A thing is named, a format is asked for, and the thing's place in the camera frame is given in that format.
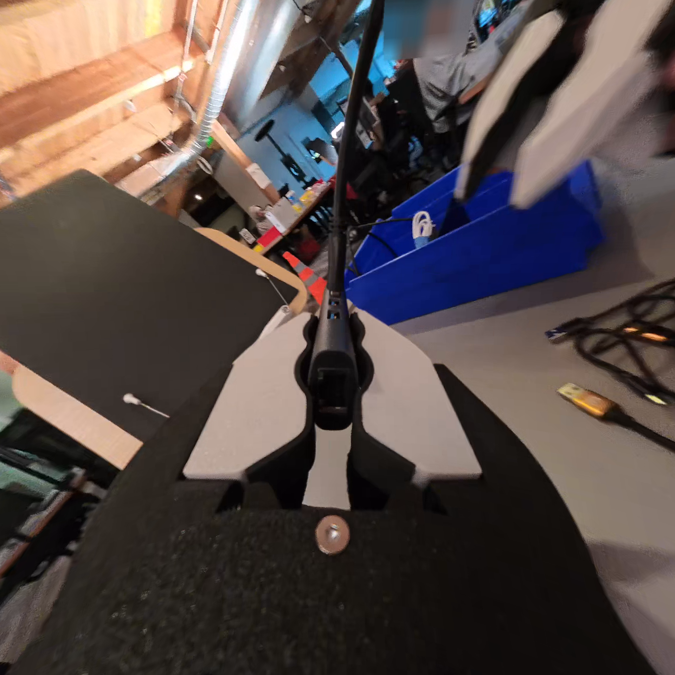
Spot cluttered wooden table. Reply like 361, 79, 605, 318
248, 176, 338, 254

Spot white cable with blue ties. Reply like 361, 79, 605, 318
411, 211, 436, 250

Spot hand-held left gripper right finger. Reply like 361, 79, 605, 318
345, 310, 484, 509

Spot orange traffic cone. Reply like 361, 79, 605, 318
282, 251, 329, 307

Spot black hub tail cable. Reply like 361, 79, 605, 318
328, 0, 387, 296

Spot blue plastic bin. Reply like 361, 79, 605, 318
345, 160, 605, 326

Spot silver ventilation duct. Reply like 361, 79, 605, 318
171, 0, 298, 172

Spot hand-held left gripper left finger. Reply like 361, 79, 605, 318
182, 312, 317, 509

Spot black cable with orange plugs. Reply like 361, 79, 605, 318
556, 382, 675, 453

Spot grey desk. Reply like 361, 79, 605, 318
393, 116, 675, 675

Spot wood framed black desk screen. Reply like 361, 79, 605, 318
0, 169, 309, 471

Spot black cable with silver plug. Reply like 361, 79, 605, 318
545, 279, 675, 408

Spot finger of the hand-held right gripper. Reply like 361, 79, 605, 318
510, 0, 675, 208
456, 11, 586, 201

